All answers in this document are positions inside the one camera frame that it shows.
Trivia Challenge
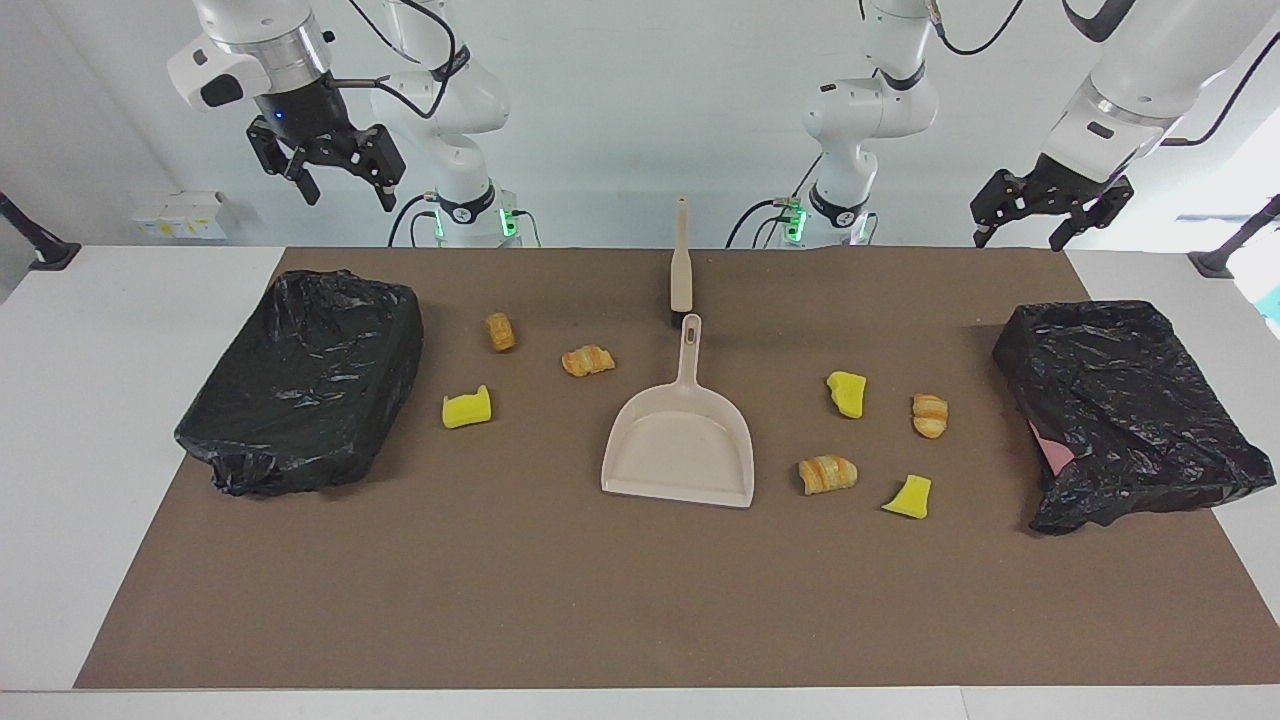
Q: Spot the yellow green sponge piece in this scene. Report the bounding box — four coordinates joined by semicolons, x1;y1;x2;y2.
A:
826;370;868;419

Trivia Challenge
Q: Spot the notched yellow sponge piece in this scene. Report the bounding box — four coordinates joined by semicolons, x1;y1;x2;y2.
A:
442;384;493;430

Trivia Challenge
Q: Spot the yellow sponge wedge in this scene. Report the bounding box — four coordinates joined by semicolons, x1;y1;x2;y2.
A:
881;474;933;521

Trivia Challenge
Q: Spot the large striped croissant piece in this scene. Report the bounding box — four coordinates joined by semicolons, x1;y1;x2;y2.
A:
798;454;859;497

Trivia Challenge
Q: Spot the beige hand brush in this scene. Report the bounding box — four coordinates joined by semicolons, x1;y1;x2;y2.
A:
668;196;695;329

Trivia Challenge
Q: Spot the beige plastic dustpan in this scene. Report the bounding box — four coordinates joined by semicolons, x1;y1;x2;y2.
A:
600;313;756;509

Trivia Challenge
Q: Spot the black bag lined pink bin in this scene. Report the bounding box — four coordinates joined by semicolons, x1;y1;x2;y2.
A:
992;300;1277;536

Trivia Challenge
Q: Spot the brown table mat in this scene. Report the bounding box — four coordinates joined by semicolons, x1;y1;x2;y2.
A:
75;247;1280;689

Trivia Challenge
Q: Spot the black base cable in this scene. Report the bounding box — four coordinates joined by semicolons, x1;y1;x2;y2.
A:
387;193;441;248
725;150;831;249

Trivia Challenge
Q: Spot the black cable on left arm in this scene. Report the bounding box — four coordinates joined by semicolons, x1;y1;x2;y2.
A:
925;0;1280;149

